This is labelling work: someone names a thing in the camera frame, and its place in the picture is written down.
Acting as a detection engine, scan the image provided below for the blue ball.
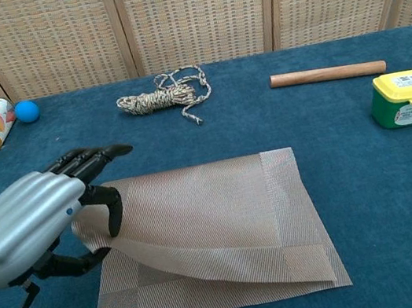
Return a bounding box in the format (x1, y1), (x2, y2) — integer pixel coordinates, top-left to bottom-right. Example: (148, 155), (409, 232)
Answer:
(13, 97), (42, 126)

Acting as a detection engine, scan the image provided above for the beige woven placemat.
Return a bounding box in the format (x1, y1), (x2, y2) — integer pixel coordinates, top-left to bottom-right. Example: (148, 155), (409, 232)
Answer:
(66, 139), (354, 308)

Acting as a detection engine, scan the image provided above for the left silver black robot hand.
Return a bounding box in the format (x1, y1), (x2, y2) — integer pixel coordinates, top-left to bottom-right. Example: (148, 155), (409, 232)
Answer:
(0, 138), (154, 291)

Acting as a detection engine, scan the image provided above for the wooden rolling pin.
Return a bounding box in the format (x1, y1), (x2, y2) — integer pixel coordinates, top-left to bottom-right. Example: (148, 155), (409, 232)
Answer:
(268, 55), (388, 93)

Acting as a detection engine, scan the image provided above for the blue felt table cover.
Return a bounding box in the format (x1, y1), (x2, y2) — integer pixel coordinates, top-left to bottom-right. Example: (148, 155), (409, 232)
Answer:
(0, 25), (412, 308)

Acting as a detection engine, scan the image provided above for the coiled beige braided rope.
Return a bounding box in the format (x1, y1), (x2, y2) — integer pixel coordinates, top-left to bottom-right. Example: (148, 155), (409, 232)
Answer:
(112, 62), (219, 140)

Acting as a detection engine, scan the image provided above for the green container yellow lid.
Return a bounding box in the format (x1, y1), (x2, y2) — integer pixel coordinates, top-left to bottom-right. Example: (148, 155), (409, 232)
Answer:
(364, 69), (412, 133)

